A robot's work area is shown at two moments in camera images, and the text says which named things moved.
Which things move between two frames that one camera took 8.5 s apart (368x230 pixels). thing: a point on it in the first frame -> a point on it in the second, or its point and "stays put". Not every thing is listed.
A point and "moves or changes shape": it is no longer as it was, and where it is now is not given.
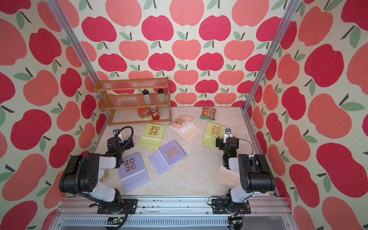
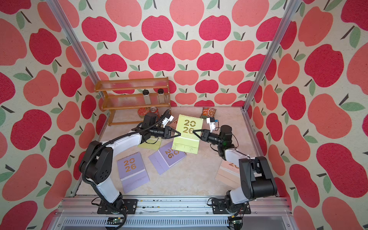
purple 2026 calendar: (132, 173) stays put
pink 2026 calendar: (229, 178) stays put
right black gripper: (220, 143) -> (205, 136)
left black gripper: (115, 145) -> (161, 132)
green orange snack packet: (208, 113) stays put
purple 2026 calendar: (167, 155) stays put
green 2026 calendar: (212, 132) moves or changes shape
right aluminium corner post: (291, 7) stays put
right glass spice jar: (160, 92) stays put
